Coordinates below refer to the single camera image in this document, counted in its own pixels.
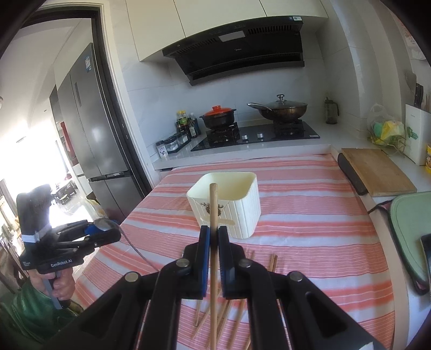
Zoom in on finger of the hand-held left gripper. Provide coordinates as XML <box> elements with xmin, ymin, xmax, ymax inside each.
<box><xmin>50</xmin><ymin>219</ymin><xmax>103</xmax><ymax>240</ymax></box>
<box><xmin>54</xmin><ymin>230</ymin><xmax>122</xmax><ymax>258</ymax></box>

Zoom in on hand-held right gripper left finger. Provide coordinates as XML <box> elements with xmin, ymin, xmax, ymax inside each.
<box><xmin>47</xmin><ymin>225</ymin><xmax>212</xmax><ymax>350</ymax></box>

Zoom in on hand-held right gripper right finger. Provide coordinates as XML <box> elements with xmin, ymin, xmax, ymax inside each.
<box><xmin>217</xmin><ymin>226</ymin><xmax>388</xmax><ymax>350</ymax></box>

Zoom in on metal spoon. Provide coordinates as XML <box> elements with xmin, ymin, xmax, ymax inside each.
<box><xmin>93</xmin><ymin>218</ymin><xmax>160</xmax><ymax>271</ymax></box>

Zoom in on cream ribbed utensil holder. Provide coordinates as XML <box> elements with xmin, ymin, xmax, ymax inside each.
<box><xmin>186</xmin><ymin>171</ymin><xmax>262</xmax><ymax>239</ymax></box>

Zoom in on person's left forearm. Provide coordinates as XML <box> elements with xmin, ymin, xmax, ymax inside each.
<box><xmin>0</xmin><ymin>283</ymin><xmax>85</xmax><ymax>347</ymax></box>

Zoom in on person's left hand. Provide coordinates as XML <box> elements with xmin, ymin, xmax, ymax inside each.
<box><xmin>32</xmin><ymin>269</ymin><xmax>74</xmax><ymax>302</ymax></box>

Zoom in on dark dining chairs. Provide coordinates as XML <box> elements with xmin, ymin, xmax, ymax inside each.
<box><xmin>50</xmin><ymin>178</ymin><xmax>79</xmax><ymax>207</ymax></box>

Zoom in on red cabinet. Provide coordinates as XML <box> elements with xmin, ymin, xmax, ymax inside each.
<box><xmin>61</xmin><ymin>121</ymin><xmax>80</xmax><ymax>169</ymax></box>

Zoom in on pink white striped cloth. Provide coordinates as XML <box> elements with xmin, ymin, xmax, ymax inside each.
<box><xmin>72</xmin><ymin>154</ymin><xmax>394</xmax><ymax>350</ymax></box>

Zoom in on grey refrigerator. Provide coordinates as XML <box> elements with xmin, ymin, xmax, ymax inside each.
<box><xmin>55</xmin><ymin>42</ymin><xmax>145</xmax><ymax>219</ymax></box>

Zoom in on black clay pot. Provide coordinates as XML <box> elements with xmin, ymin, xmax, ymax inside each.
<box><xmin>199</xmin><ymin>113</ymin><xmax>237</xmax><ymax>130</ymax></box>

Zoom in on orange pot lid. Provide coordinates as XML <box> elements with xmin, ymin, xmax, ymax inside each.
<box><xmin>206</xmin><ymin>105</ymin><xmax>233</xmax><ymax>117</ymax></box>

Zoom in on black glass gas stove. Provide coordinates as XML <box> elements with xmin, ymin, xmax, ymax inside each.
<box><xmin>190</xmin><ymin>120</ymin><xmax>320</xmax><ymax>153</ymax></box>

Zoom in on dark metal wok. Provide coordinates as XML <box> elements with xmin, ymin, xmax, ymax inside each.
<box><xmin>247</xmin><ymin>101</ymin><xmax>308</xmax><ymax>122</ymax></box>

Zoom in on glass wok lid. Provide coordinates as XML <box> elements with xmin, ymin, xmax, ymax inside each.
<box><xmin>261</xmin><ymin>94</ymin><xmax>305</xmax><ymax>111</ymax></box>

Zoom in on wooden cutting board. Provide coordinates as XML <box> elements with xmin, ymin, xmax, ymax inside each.
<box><xmin>341</xmin><ymin>148</ymin><xmax>418</xmax><ymax>197</ymax></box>

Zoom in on dark glass pitcher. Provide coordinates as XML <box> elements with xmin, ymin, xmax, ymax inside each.
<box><xmin>324</xmin><ymin>97</ymin><xmax>339</xmax><ymax>125</ymax></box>

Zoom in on light green mat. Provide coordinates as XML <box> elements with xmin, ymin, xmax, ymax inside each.
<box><xmin>387</xmin><ymin>192</ymin><xmax>431</xmax><ymax>295</ymax></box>

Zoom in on black range hood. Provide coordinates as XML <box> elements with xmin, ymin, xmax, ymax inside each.
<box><xmin>162</xmin><ymin>16</ymin><xmax>305</xmax><ymax>86</ymax></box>

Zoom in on clear plastic bag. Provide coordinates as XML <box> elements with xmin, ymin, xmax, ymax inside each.
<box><xmin>366</xmin><ymin>104</ymin><xmax>405</xmax><ymax>144</ymax></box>

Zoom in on yellow cleaning cloth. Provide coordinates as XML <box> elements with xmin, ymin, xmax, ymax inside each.
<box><xmin>380</xmin><ymin>120</ymin><xmax>405</xmax><ymax>145</ymax></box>

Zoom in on white knife block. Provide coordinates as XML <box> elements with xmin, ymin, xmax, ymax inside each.
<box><xmin>404</xmin><ymin>104</ymin><xmax>431</xmax><ymax>166</ymax></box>

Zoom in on grey spatula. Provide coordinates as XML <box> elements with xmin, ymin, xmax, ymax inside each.
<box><xmin>406</xmin><ymin>71</ymin><xmax>418</xmax><ymax>103</ymax></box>

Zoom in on black cable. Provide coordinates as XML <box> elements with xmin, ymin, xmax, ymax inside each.
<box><xmin>367</xmin><ymin>201</ymin><xmax>393</xmax><ymax>215</ymax></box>

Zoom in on white wall cabinet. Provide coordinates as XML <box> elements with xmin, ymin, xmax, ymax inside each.
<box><xmin>125</xmin><ymin>0</ymin><xmax>329</xmax><ymax>62</ymax></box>

